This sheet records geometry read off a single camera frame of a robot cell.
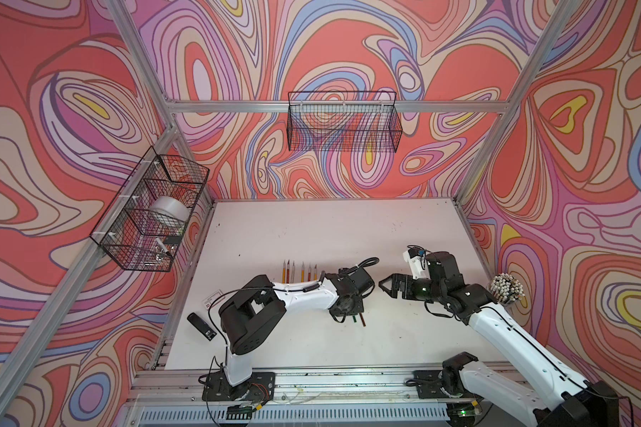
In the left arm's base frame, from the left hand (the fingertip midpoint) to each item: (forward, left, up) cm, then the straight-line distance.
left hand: (361, 312), depth 86 cm
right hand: (+2, -8, +11) cm, 14 cm away
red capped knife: (-2, 0, -1) cm, 2 cm away
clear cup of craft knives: (0, -38, +18) cm, 42 cm away
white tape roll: (+17, +56, +31) cm, 66 cm away
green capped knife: (-2, +2, -1) cm, 3 cm away
